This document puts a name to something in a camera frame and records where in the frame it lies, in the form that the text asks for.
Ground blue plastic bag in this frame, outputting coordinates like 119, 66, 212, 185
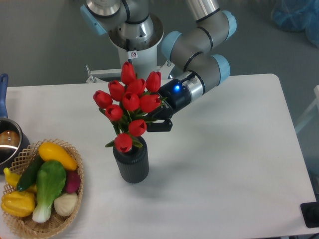
271, 0, 319, 47

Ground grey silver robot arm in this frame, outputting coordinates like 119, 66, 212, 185
80, 0, 237, 132

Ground blue handled saucepan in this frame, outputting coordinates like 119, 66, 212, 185
0, 73, 29, 175

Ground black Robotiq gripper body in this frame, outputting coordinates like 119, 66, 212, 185
149, 79, 191, 120

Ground dark grey ribbed vase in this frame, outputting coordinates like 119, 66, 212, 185
113, 136, 149, 184

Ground yellow squash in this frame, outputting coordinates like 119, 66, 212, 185
38, 142, 78, 171

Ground yellow bell pepper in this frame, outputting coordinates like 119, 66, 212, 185
1, 191, 35, 217

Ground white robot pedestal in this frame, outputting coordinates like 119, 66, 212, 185
85, 14, 177, 84

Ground green bok choy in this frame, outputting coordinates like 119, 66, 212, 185
32, 160, 66, 223

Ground woven wicker basket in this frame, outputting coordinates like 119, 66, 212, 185
2, 139, 84, 239

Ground black device at table edge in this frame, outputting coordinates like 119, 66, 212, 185
300, 202, 319, 228

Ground red tulip bouquet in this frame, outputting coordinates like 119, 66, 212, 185
93, 61, 164, 153

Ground small yellow gourd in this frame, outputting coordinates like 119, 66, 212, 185
3, 167, 37, 194

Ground dark green cucumber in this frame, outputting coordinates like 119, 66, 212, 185
16, 154, 44, 192

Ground white metal frame right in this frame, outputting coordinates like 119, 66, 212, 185
295, 85, 319, 134

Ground purple red radish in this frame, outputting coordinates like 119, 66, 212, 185
65, 171, 81, 193

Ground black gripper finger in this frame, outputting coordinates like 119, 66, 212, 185
147, 119, 173, 132

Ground white garlic bulb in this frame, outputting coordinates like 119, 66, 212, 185
54, 193, 78, 217

